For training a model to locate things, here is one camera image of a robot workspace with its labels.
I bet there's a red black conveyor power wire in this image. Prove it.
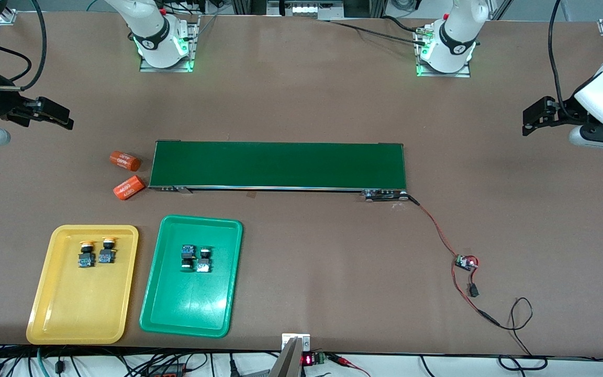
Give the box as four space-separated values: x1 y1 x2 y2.
405 194 462 260

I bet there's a white power strip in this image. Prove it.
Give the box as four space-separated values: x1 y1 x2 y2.
267 0 344 19

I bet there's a green plastic tray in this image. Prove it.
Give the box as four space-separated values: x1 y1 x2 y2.
139 215 243 339

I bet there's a black looped power cable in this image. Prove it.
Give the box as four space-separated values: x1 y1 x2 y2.
490 297 549 371

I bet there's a grey metal camera bracket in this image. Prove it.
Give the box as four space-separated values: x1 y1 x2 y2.
269 337 306 377

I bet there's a yellow push button switch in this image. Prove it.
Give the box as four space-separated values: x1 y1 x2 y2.
77 240 97 269
97 237 118 264

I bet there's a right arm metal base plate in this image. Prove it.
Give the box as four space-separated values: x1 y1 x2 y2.
139 15 201 73

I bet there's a red clip lead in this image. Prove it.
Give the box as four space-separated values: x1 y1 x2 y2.
328 354 371 377

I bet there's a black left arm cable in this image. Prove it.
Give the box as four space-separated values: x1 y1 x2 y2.
549 0 574 118

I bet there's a green push button switch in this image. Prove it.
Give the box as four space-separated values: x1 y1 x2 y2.
180 244 196 273
196 246 213 274

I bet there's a small motor controller board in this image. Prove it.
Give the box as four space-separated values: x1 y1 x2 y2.
454 254 480 272

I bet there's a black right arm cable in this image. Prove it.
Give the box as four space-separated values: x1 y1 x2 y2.
0 0 47 92

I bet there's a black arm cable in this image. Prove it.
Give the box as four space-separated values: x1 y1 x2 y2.
0 0 47 92
549 0 574 118

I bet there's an orange 4680 cylinder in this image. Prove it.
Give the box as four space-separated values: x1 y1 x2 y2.
113 175 146 202
110 151 142 173

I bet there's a red black wire with plug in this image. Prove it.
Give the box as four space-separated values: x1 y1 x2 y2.
451 267 501 328

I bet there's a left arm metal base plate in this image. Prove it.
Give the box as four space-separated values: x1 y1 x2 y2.
416 26 472 78

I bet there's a teal cable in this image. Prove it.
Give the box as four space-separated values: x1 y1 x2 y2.
36 347 52 377

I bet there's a green conveyor belt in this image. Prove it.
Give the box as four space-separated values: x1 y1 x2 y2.
148 140 409 202

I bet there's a black cable across table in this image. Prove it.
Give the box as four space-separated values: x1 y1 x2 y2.
322 16 433 42

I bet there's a white mounting plate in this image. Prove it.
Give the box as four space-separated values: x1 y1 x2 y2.
281 333 311 352

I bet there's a yellow plastic tray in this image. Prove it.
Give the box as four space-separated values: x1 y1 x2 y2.
26 225 139 345

